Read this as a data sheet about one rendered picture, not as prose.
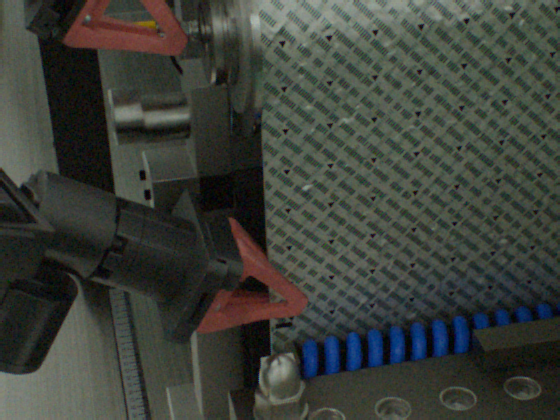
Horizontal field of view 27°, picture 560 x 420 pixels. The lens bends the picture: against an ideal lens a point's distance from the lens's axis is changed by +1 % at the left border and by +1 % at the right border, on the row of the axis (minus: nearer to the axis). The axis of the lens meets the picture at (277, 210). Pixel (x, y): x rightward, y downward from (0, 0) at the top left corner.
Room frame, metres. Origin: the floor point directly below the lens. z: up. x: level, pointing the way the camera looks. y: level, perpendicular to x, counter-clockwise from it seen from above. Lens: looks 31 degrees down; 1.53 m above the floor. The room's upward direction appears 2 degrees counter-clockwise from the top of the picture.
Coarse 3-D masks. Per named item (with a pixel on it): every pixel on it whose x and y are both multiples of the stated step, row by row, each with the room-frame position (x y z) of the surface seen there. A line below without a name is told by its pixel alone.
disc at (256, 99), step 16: (256, 0) 0.64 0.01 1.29; (256, 16) 0.64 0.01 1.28; (256, 32) 0.64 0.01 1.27; (256, 48) 0.63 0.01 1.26; (256, 64) 0.63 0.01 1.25; (256, 80) 0.63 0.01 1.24; (256, 96) 0.64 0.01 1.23; (256, 112) 0.64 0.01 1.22; (240, 128) 0.70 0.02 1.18; (256, 128) 0.65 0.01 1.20
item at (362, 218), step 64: (320, 128) 0.65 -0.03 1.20; (384, 128) 0.66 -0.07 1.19; (448, 128) 0.67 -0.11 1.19; (512, 128) 0.68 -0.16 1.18; (320, 192) 0.65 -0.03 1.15; (384, 192) 0.66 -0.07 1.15; (448, 192) 0.67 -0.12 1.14; (512, 192) 0.68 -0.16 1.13; (320, 256) 0.65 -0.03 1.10; (384, 256) 0.66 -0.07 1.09; (448, 256) 0.67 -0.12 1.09; (512, 256) 0.68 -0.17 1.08; (320, 320) 0.65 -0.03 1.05; (384, 320) 0.66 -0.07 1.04; (448, 320) 0.67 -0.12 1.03; (512, 320) 0.68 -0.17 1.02
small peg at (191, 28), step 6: (180, 24) 0.71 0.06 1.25; (186, 24) 0.71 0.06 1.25; (192, 24) 0.72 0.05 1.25; (198, 24) 0.72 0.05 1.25; (156, 30) 0.72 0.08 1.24; (162, 30) 0.71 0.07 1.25; (186, 30) 0.71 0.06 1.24; (192, 30) 0.71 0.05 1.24; (198, 30) 0.71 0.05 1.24; (162, 36) 0.71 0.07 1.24; (192, 36) 0.71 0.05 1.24; (198, 36) 0.71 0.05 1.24
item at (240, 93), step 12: (240, 0) 0.66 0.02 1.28; (240, 12) 0.66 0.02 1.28; (240, 24) 0.65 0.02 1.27; (240, 36) 0.66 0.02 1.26; (240, 48) 0.66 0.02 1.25; (240, 60) 0.66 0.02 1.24; (240, 72) 0.66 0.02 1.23; (240, 84) 0.67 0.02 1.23; (240, 96) 0.67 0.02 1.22; (240, 108) 0.67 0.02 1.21
